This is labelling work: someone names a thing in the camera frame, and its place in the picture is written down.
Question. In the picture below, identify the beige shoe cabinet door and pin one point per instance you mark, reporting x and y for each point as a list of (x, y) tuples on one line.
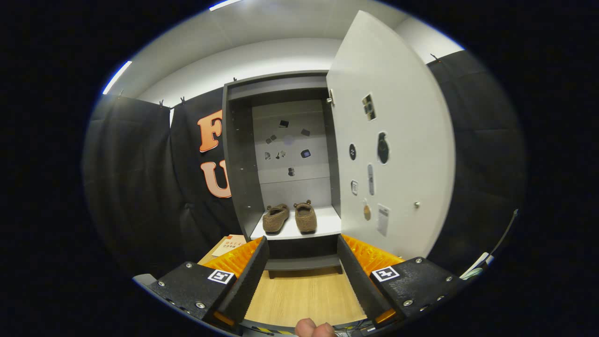
[(402, 93)]

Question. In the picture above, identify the wide ceiling light panel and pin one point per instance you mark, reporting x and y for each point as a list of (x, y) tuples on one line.
[(224, 4)]

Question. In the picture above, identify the row of black cloth clips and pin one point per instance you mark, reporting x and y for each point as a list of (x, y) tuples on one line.
[(161, 102)]

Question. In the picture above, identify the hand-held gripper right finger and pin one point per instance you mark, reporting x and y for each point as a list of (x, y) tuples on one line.
[(358, 276)]

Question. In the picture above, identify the black backdrop cloth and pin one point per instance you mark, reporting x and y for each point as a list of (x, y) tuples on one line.
[(131, 187)]

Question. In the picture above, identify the narrow ceiling light strip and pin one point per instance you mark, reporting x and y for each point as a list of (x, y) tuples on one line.
[(117, 77)]

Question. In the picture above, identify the metal door hinge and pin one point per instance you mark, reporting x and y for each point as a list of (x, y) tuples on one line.
[(330, 97)]

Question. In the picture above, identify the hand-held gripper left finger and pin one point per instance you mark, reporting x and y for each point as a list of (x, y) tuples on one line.
[(248, 276)]

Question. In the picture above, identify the dark grey shoe cabinet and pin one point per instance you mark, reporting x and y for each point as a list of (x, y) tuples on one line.
[(238, 164)]

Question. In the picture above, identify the brown fuzzy shoe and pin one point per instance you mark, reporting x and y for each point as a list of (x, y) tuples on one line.
[(305, 219), (275, 219)]

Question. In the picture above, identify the cream and orange cover book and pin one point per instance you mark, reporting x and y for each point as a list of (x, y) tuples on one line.
[(229, 245)]

